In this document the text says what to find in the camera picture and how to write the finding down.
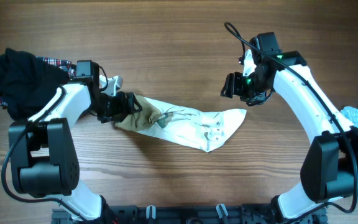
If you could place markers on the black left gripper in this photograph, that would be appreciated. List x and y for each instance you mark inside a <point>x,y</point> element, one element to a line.
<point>121,111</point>

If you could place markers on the black folded garment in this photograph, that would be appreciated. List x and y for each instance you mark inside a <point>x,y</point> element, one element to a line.
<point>27,83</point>

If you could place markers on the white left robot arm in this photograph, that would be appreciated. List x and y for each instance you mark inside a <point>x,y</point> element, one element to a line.
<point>41,164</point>

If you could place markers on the red plaid garment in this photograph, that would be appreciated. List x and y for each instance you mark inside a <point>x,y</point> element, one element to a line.
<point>65,65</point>

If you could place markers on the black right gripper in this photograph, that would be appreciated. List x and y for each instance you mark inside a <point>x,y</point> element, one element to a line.
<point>232,87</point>

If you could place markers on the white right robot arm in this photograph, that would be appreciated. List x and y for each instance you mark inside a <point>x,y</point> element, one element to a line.
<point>330,169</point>

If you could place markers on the white baby bodysuit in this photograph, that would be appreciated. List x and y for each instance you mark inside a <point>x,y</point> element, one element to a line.
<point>189,127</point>

